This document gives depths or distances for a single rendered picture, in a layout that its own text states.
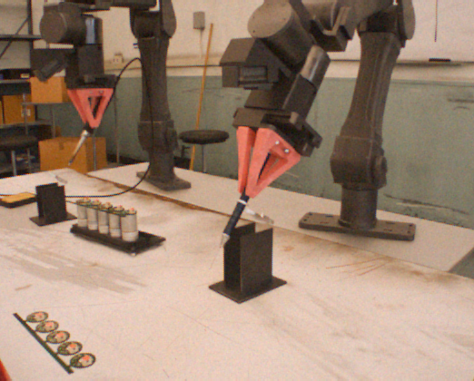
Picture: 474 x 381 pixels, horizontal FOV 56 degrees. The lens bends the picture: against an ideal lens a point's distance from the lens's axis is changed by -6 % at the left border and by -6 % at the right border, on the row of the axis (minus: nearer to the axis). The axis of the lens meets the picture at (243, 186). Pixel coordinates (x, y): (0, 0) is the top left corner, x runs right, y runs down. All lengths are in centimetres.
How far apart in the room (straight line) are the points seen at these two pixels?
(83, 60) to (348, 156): 49
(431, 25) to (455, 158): 84
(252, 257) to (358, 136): 30
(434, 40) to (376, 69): 234
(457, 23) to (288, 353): 278
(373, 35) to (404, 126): 241
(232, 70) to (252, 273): 24
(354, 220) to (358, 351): 36
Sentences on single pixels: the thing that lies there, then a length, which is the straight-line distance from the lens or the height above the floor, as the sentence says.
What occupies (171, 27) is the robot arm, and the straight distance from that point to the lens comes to 113.
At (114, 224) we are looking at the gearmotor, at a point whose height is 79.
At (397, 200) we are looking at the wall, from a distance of 334.
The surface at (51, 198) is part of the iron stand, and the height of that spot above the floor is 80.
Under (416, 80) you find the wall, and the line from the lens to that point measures 320.
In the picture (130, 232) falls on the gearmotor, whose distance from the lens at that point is 71.
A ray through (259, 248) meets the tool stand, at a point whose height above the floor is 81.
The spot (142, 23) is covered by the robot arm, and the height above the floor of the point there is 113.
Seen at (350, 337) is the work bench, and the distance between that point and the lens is 51.
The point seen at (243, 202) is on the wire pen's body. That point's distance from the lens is 55.
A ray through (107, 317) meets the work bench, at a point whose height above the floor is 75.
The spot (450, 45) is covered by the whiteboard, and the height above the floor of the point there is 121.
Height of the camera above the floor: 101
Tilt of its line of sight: 14 degrees down
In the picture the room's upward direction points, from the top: straight up
